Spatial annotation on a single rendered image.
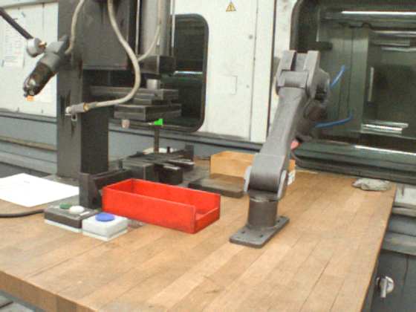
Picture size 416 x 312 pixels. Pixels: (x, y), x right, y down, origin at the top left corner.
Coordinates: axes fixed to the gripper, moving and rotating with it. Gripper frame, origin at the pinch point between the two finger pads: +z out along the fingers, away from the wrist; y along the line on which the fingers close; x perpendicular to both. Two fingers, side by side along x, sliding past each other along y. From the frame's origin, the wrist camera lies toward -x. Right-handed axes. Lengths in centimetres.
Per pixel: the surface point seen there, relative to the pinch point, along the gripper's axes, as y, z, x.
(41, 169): 103, 113, -34
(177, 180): 14.4, 20.7, 22.2
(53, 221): 17, 23, 69
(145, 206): 6, 12, 55
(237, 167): 6.0, 11.4, 6.6
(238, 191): -2.2, 8.5, 24.3
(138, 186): 14.8, 17.6, 43.7
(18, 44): 166, 70, -41
